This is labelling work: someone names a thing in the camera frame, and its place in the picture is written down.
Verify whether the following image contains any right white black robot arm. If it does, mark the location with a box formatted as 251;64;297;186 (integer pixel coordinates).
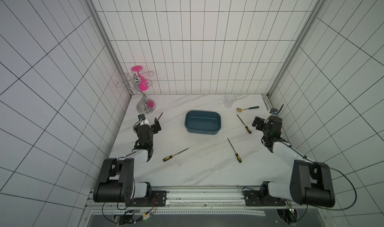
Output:
252;116;336;208

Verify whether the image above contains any left arm base wiring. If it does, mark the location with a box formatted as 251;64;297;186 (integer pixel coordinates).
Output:
101;196;158;226

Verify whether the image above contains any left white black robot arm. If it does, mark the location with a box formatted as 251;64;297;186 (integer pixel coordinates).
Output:
93;114;161;207

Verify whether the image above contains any teal plastic storage box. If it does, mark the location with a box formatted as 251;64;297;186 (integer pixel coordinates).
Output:
185;110;222;135

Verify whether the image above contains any chrome cup holder stand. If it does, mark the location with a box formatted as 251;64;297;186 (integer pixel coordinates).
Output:
116;70;156;114

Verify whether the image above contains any clear drinking glass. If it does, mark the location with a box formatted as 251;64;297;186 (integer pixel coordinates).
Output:
224;94;236;108

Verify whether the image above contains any pink disc on stand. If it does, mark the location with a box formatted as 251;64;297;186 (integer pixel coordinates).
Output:
131;66;143;73

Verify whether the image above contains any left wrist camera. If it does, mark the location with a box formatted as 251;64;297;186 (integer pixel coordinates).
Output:
138;113;146;122

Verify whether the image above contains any gold spoon dark handle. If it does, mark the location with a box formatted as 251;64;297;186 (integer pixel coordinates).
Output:
236;106;259;113

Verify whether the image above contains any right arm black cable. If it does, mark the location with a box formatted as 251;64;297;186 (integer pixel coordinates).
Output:
295;154;358;212

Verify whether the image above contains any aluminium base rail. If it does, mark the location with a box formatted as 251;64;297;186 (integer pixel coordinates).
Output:
85;186;319;217

